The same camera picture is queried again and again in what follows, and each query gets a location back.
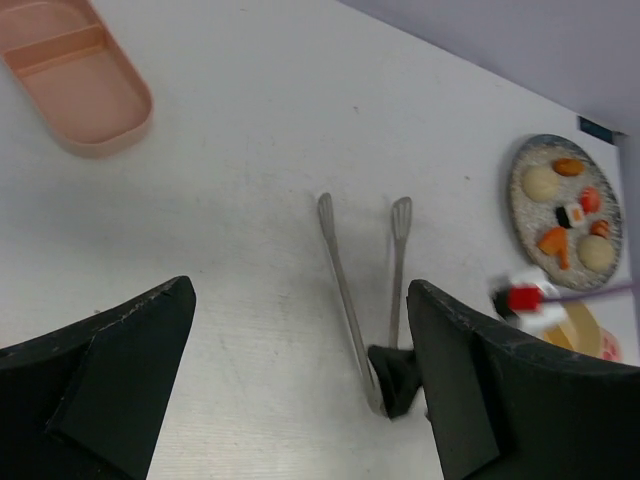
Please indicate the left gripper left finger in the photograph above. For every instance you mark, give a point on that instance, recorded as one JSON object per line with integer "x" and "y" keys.
{"x": 87, "y": 401}

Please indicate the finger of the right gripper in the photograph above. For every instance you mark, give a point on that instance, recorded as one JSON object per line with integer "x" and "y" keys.
{"x": 399, "y": 378}

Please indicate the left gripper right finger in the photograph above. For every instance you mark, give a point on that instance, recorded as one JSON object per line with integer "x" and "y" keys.
{"x": 506, "y": 405}

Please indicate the sushi roll toy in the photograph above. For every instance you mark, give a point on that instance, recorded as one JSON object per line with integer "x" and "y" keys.
{"x": 570, "y": 215}

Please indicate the small salmon sushi toy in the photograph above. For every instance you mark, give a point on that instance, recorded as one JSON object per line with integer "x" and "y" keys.
{"x": 600, "y": 228}

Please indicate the rice ball toy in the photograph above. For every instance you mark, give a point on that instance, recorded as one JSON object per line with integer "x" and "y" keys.
{"x": 540, "y": 183}
{"x": 596, "y": 253}

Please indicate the pink lunch box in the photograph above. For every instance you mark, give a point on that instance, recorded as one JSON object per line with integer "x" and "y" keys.
{"x": 84, "y": 86}

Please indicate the yellow lunch box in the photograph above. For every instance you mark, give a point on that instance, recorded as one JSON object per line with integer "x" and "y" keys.
{"x": 580, "y": 332}

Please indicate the pink perforated lid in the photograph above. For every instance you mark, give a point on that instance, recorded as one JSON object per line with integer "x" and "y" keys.
{"x": 609, "y": 349}

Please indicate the orange fried shrimp toy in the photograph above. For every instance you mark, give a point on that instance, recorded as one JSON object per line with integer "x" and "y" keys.
{"x": 555, "y": 243}

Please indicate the grey speckled plate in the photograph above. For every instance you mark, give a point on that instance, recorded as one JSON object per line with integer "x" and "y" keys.
{"x": 532, "y": 220}

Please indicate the fried nugget toy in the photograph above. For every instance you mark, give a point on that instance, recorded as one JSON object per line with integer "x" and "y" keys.
{"x": 568, "y": 167}

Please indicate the right blue table label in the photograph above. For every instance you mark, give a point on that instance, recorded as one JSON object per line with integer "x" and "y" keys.
{"x": 595, "y": 130}

